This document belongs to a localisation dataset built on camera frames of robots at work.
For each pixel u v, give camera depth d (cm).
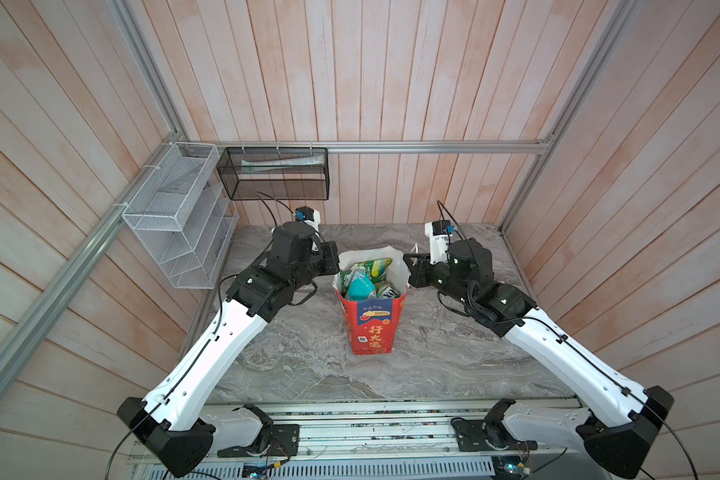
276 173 104
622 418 38
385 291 81
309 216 59
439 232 59
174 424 37
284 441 73
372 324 75
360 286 78
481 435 72
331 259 58
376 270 82
